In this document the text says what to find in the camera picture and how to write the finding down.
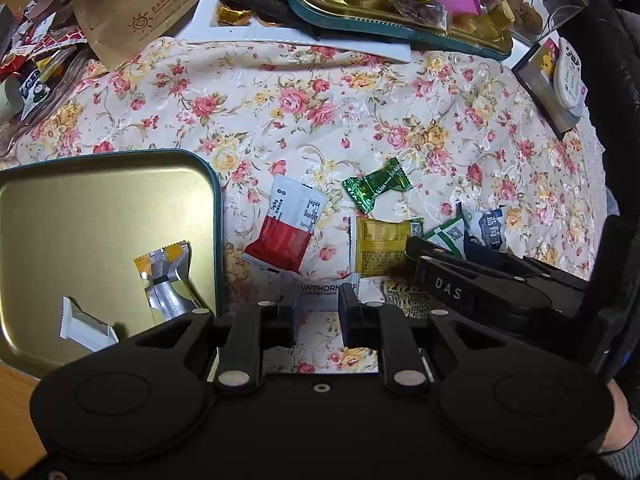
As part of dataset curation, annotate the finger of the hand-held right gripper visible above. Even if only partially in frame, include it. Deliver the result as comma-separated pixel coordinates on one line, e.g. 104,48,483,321
414,255,501,316
404,234,531,281

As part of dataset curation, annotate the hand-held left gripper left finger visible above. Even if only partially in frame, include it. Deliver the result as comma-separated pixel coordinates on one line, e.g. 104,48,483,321
132,292,301,393

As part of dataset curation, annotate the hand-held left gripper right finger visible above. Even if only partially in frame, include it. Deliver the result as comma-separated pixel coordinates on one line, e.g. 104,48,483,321
337,289,506,396

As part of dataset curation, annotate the green white snack packet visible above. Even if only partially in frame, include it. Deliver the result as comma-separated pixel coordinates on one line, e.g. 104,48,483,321
422,214,468,261

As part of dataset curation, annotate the white dark blue snack packet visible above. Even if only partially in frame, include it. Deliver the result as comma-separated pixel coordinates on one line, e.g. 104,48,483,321
462,207,508,252

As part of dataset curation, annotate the brown patterned snack packet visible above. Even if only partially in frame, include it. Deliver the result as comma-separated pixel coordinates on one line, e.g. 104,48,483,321
382,280,432,322

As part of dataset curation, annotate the white lettered strip packet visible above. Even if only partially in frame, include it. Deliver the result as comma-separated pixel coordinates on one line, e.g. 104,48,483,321
280,270,362,312

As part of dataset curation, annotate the red white snack packet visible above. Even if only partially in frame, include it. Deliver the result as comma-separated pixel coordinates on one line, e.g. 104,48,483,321
242,175,328,276

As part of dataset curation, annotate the plain white snack packet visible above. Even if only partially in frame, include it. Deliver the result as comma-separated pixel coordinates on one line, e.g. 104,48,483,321
59,296,120,353

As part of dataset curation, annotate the gold tin tray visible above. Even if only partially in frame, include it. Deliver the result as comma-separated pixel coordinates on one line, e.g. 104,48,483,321
0,149,223,378

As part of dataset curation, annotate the person's right forearm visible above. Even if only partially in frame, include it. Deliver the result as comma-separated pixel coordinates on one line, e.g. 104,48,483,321
597,380,640,480

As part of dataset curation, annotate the olive yellow snack packet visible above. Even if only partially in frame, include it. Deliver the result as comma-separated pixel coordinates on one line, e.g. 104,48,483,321
348,216,426,278

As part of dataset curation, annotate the green wrapped candy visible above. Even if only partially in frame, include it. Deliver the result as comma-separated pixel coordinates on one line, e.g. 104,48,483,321
342,156,413,213

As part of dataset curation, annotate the yellow silver snack packet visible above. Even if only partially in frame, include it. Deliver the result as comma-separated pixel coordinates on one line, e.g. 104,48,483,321
132,241,208,326

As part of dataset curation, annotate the floral tablecloth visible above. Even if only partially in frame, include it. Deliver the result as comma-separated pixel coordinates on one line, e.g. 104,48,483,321
0,35,608,376

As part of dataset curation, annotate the white oval container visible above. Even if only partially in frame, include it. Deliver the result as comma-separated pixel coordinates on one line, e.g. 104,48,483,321
552,37,590,112

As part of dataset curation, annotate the white rectangular tray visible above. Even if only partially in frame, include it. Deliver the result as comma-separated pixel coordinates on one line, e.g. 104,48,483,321
175,0,413,64

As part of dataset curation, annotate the clear packet of brown snack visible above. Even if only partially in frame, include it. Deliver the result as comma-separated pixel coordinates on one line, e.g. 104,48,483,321
380,0,452,36

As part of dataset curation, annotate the green rimmed candy tin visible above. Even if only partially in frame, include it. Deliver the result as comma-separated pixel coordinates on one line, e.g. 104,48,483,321
285,0,514,59

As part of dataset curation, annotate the clear plastic cookie jar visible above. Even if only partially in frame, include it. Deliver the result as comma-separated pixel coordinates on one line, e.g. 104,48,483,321
480,0,592,44

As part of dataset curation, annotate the long dark snack packet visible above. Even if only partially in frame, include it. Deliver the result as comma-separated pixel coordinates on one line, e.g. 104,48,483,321
209,0,317,27

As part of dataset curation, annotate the gold foil candy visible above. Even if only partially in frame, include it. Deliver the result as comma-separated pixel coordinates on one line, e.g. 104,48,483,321
215,4,254,27

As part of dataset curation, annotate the glass dish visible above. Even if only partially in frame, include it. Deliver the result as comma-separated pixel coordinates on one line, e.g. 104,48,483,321
0,45,108,158

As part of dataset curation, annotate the brown paper bag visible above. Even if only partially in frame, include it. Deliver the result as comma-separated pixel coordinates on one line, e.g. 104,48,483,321
70,0,213,68

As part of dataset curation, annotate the pile of mixed snack packets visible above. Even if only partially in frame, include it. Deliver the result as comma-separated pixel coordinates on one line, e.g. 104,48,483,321
0,2,101,117

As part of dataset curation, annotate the grey cardboard box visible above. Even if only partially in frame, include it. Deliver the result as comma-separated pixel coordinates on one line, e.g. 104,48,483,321
0,4,20,56

